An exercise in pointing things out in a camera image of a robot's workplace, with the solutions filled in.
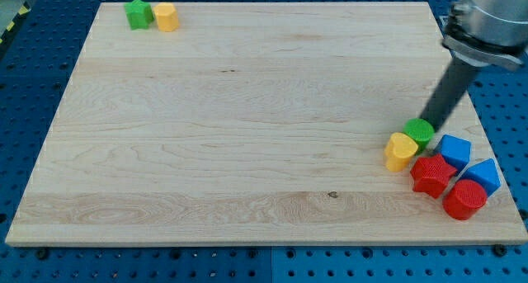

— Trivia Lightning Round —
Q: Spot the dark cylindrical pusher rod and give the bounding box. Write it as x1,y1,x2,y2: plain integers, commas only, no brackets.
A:
420,57,480,131

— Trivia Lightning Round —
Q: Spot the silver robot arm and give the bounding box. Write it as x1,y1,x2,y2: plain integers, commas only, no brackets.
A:
420,0,527,130

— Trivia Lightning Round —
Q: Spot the red star block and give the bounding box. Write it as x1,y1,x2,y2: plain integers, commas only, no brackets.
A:
410,153,457,199

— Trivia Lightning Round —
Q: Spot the yellow hexagon block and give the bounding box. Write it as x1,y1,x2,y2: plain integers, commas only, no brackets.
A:
153,2,180,32

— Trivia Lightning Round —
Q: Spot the green star block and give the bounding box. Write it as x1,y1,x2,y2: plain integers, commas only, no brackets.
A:
124,0,154,30

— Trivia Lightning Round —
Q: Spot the green cylinder block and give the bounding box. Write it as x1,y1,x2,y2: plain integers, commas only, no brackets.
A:
403,118,435,154

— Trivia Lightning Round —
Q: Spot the blue cube block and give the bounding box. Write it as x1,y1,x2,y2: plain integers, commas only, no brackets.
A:
433,134,472,172

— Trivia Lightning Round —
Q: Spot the yellow heart block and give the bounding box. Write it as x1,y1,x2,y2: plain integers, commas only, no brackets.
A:
384,132,418,172

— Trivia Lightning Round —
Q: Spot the blue pentagon block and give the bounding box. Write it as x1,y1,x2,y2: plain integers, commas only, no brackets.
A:
460,158,501,196

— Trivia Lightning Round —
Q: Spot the red cylinder block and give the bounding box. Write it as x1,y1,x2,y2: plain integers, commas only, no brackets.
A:
442,179,488,220

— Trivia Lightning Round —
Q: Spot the wooden board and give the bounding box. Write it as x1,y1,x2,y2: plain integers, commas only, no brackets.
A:
6,2,527,247

